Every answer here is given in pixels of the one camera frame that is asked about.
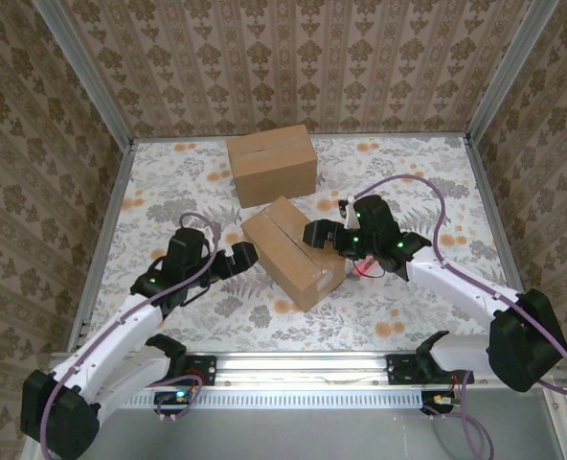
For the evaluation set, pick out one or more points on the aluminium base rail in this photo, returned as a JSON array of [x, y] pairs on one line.
[[302, 366]]

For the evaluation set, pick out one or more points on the aluminium frame post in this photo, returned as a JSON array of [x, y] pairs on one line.
[[91, 72], [508, 72]]

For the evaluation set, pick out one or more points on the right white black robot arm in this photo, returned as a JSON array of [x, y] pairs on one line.
[[456, 282]]

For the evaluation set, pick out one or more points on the pink utility knife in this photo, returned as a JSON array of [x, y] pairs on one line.
[[360, 273]]

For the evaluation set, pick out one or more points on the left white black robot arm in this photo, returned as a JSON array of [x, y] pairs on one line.
[[120, 330]]

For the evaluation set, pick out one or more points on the aluminium side rail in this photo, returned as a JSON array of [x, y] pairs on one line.
[[487, 191], [104, 239]]

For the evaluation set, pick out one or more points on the black controller board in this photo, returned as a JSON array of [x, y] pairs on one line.
[[168, 398], [432, 400]]

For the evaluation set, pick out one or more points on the cardboard express box with label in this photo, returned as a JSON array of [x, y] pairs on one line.
[[288, 268]]

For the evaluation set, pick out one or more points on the plain cardboard express box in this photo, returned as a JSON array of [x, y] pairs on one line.
[[274, 163]]

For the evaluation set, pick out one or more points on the aluminium rear rail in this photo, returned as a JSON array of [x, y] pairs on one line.
[[384, 136]]

